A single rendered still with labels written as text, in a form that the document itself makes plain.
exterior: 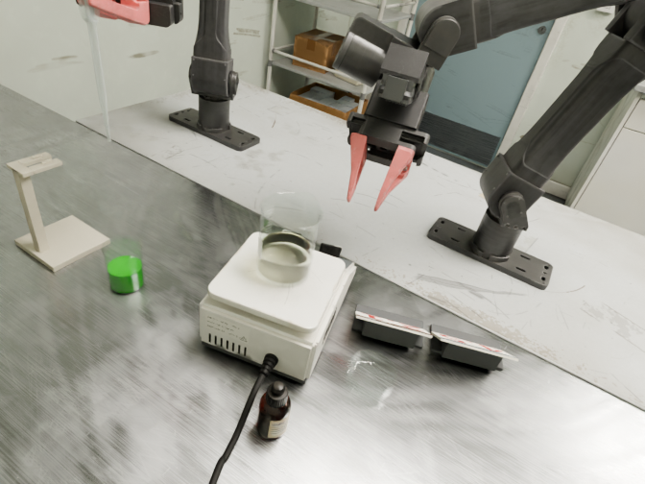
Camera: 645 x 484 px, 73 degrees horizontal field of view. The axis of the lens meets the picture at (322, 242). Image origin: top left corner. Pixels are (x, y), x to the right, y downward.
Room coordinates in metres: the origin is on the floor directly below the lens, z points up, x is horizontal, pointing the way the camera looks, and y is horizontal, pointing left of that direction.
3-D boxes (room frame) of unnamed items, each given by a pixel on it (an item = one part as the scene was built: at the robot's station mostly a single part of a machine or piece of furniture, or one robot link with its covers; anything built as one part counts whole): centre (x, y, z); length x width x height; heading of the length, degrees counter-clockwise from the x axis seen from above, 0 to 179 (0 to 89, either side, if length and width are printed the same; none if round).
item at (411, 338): (0.39, -0.10, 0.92); 0.09 x 0.06 x 0.04; 85
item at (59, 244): (0.43, 0.34, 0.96); 0.08 x 0.08 x 0.13; 65
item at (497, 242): (0.61, -0.27, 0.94); 0.20 x 0.07 x 0.08; 66
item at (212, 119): (0.86, 0.27, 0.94); 0.20 x 0.07 x 0.08; 66
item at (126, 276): (0.38, 0.23, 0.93); 0.04 x 0.04 x 0.06
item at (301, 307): (0.36, 0.04, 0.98); 0.12 x 0.12 x 0.01; 78
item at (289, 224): (0.37, 0.04, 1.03); 0.07 x 0.06 x 0.08; 158
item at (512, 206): (0.61, -0.26, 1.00); 0.09 x 0.06 x 0.06; 2
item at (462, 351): (0.38, -0.20, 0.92); 0.09 x 0.06 x 0.04; 85
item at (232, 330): (0.38, 0.03, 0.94); 0.22 x 0.13 x 0.08; 168
